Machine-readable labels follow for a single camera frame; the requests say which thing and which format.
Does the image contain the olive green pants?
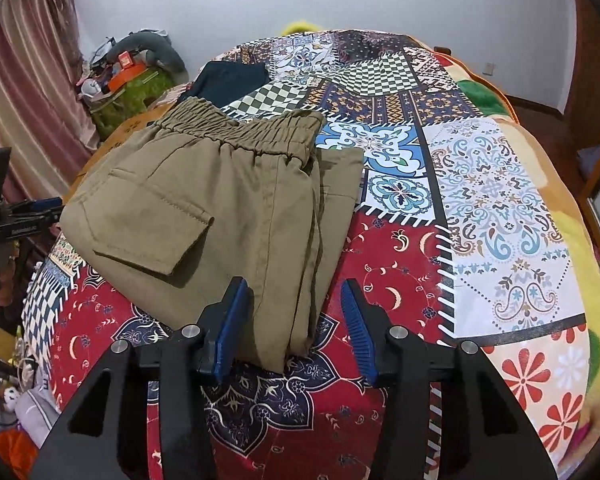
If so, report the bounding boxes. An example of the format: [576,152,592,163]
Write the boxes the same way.
[60,98,364,373]

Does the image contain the green fabric storage bin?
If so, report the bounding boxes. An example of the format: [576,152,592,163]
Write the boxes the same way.
[87,67,174,141]

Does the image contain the pink striped curtain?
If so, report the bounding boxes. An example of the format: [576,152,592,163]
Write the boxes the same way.
[0,0,98,202]

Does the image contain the orange box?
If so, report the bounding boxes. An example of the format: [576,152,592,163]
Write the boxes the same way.
[108,63,147,92]

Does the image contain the grey plush toy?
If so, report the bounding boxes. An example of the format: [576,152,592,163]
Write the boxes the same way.
[105,30,186,74]

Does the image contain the colourful patchwork bedspread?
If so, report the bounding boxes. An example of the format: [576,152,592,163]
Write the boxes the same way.
[19,28,594,480]

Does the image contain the dark teal folded garment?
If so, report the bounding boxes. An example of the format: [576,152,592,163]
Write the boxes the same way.
[176,61,271,108]

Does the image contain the yellow plush headboard item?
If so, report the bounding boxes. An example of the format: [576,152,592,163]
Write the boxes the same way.
[280,21,322,36]

